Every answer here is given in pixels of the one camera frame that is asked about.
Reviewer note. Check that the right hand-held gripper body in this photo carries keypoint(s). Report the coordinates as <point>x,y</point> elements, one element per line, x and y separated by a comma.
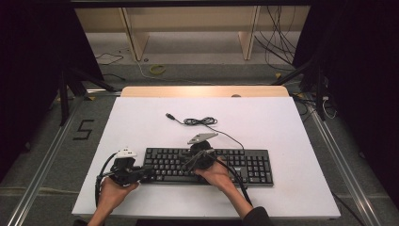
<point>200,137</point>

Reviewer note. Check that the metal floor rail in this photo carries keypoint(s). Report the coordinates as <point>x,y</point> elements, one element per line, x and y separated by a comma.
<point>40,175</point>
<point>345,163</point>

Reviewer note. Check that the light wooden desk frame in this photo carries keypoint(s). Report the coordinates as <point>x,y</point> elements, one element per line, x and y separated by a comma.
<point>138,40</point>

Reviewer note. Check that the white board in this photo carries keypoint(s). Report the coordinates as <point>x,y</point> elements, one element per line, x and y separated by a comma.
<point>251,125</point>

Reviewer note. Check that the black keyboard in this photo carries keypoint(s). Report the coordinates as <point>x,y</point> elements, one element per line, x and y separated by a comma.
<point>254,166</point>

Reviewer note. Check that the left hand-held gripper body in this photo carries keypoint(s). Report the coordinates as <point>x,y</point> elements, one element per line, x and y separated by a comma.
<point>125,172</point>

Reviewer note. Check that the black metal stand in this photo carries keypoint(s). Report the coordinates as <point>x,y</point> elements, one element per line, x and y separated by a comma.
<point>319,94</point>
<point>64,100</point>

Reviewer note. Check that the short metal rail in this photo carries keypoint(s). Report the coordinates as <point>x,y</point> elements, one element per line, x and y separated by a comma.
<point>103,92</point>

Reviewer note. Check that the person's dark sleeve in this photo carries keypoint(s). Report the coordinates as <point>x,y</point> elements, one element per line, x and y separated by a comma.
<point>258,218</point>

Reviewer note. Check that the light wooden table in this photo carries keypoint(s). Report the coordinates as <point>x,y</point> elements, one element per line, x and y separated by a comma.
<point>188,91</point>

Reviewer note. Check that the yellow tape roll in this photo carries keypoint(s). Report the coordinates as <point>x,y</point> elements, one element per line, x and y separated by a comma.
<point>151,70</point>

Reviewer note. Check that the dark curtain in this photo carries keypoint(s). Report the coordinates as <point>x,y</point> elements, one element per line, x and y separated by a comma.
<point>31,62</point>
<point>360,78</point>

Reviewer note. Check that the person's left hand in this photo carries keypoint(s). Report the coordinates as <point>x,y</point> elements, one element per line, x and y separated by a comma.
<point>109,194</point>

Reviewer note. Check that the person's right hand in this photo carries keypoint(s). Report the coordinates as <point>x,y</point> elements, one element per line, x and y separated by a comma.
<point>218,177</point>

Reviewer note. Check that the grey table grommet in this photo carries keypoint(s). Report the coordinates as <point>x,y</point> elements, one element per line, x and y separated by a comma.
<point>236,95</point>

